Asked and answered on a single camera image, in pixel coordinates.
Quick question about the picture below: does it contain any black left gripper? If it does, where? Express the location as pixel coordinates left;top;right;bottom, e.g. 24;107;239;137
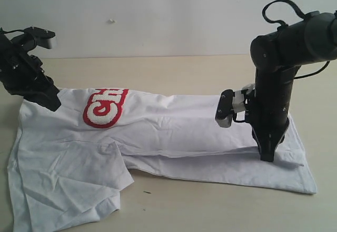
1;29;61;112

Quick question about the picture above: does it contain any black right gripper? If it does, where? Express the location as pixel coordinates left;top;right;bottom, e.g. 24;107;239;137
247;68;295;162

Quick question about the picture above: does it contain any white t-shirt red lettering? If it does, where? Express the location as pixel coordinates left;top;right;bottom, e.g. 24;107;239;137
7;88;317;231

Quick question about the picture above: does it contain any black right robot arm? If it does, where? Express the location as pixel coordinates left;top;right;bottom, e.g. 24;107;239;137
245;12;336;162

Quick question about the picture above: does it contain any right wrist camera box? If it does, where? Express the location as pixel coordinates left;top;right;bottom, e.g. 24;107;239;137
215;89;234;128

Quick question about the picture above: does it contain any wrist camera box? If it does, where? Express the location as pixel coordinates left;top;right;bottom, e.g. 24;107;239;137
215;89;234;128
24;26;57;51

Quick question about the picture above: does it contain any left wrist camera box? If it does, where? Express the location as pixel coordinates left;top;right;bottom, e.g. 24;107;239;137
24;26;57;51

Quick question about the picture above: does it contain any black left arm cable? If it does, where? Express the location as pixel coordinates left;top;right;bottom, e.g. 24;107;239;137
0;28;27;39

